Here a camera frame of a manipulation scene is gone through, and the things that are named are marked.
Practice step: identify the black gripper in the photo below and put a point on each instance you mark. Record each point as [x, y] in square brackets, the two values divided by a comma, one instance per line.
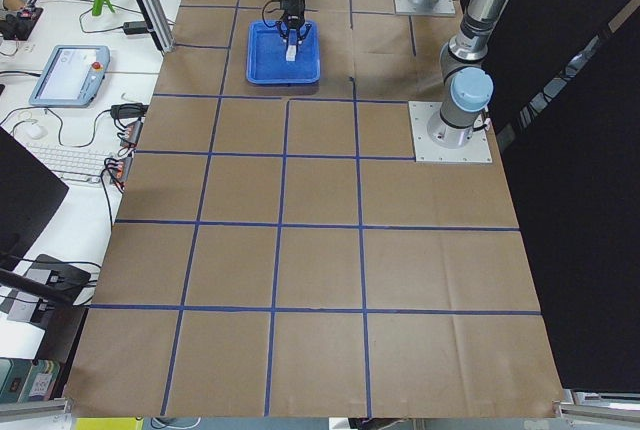
[293, 4]

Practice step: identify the white block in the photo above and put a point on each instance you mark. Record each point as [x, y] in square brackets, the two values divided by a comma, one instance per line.
[290, 54]
[292, 40]

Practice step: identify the blue plastic tray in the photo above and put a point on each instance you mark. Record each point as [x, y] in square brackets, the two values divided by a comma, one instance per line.
[266, 62]

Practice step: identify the person's hand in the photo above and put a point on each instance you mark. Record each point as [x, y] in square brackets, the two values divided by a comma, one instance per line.
[13, 5]

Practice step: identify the black power adapter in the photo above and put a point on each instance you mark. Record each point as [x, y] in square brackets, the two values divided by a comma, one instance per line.
[128, 110]
[134, 27]

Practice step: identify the robot teach pendant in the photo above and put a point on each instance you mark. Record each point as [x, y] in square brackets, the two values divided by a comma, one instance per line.
[72, 76]

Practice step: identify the white computer keyboard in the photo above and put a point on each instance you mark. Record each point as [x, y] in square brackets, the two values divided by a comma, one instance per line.
[75, 166]

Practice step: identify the white computer mouse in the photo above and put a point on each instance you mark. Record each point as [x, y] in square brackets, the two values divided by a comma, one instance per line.
[35, 131]

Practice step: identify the black computer monitor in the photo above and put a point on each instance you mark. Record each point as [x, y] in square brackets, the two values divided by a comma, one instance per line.
[30, 196]

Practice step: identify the aluminium frame post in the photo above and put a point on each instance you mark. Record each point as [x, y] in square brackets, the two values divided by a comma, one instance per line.
[145, 0]

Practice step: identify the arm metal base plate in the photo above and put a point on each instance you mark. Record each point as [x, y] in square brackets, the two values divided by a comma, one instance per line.
[436, 142]
[433, 8]

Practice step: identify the upper orange cable hub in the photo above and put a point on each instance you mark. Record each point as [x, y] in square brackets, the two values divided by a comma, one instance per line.
[130, 135]

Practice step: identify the orange cable hub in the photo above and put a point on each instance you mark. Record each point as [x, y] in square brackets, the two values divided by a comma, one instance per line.
[118, 170]
[130, 135]

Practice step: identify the lower orange cable hub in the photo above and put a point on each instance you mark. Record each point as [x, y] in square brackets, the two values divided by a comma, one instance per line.
[118, 170]

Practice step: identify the near left frame rail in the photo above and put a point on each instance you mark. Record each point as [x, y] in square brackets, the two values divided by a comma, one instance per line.
[52, 414]

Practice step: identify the frame rail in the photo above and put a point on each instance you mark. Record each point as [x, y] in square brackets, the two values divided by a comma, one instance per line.
[599, 410]
[52, 414]

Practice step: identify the near right frame rail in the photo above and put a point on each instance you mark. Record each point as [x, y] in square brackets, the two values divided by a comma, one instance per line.
[599, 410]

